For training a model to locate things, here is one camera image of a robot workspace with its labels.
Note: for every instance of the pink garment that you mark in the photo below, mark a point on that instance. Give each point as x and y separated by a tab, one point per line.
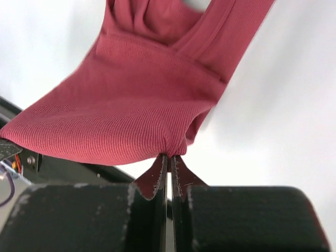
155	71

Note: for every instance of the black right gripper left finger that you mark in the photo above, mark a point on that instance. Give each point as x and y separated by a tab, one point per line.
84	217

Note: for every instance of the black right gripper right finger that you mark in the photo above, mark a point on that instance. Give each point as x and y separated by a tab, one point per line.
241	218

